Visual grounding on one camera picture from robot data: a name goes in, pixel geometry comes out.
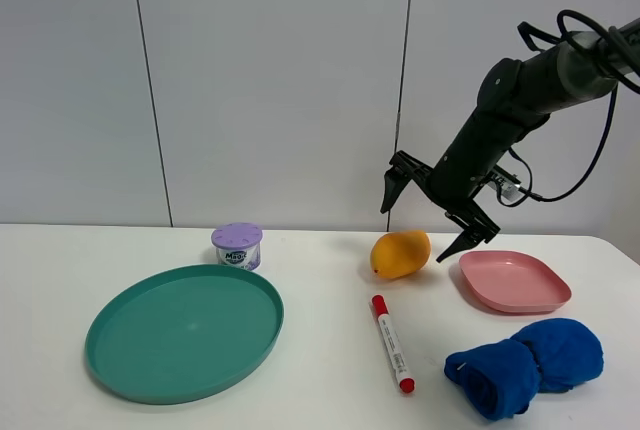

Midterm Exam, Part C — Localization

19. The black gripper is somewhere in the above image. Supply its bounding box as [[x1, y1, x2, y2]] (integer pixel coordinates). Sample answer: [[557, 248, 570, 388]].
[[380, 117, 523, 263]]

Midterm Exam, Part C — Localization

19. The yellow mango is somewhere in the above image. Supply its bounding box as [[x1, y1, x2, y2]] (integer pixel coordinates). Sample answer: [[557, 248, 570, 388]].
[[370, 230, 431, 280]]

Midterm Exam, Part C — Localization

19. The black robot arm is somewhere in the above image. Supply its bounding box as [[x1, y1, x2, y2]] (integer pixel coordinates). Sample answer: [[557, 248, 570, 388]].
[[381, 10, 639, 261]]

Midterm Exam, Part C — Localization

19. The pink square plate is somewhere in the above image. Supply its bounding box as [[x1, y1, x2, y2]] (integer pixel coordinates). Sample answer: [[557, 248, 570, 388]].
[[459, 250, 572, 314]]

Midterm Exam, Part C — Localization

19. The red white marker pen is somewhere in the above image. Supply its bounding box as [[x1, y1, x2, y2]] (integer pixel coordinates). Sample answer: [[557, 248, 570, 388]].
[[371, 294, 415, 395]]

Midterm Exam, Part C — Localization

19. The rolled blue towel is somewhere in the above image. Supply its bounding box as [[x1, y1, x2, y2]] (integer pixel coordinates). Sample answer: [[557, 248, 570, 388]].
[[444, 318, 604, 421]]

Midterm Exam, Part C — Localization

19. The purple air freshener can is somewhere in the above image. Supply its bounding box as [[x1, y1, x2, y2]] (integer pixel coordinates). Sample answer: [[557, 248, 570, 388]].
[[211, 223, 263, 271]]

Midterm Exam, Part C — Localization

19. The round green plate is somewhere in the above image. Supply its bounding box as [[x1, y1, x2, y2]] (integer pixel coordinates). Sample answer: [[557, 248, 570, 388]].
[[84, 264, 284, 405]]

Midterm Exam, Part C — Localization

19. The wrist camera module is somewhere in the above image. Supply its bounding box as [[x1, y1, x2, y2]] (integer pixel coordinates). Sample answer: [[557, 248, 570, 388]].
[[487, 165, 524, 207]]

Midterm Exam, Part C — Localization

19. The black cable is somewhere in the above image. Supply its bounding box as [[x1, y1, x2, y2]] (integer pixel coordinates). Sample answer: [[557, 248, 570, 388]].
[[509, 9, 640, 203]]

